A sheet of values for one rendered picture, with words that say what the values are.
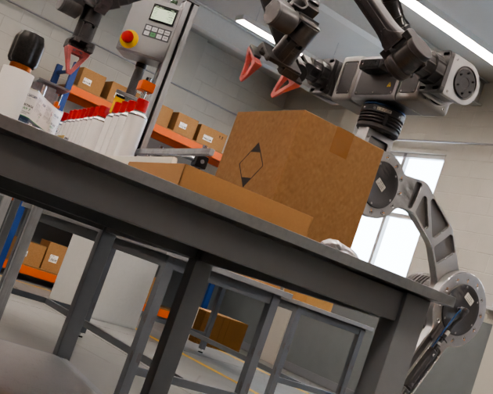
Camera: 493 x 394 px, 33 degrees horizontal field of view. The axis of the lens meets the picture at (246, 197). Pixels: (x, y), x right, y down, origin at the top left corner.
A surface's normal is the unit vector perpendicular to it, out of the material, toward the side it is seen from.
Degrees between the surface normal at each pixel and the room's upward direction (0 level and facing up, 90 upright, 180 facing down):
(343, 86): 90
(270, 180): 90
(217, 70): 90
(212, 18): 90
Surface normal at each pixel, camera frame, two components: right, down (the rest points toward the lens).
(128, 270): 0.69, 0.16
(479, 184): -0.77, -0.34
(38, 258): 0.51, 0.08
